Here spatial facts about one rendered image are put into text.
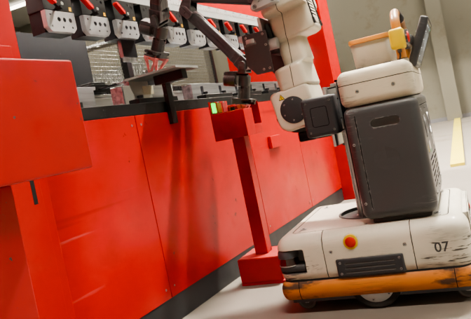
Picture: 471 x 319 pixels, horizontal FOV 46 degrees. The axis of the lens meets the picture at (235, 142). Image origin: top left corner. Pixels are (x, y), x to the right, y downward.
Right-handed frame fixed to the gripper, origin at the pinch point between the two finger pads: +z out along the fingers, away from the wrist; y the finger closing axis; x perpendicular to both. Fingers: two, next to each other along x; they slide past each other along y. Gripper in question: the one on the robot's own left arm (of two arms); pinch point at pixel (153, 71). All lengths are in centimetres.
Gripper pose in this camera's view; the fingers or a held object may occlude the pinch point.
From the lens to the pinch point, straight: 247.5
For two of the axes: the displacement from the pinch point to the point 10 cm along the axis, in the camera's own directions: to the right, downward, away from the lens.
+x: 8.6, 3.0, -4.1
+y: -4.6, 1.1, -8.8
